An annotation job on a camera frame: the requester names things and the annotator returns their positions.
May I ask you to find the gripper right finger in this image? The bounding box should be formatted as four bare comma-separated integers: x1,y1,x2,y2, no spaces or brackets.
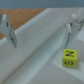
62,7,84,50

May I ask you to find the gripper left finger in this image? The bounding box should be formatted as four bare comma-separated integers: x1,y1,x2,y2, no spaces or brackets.
0,12,18,49

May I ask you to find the yellow block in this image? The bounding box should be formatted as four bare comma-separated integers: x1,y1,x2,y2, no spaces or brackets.
62,48,79,69

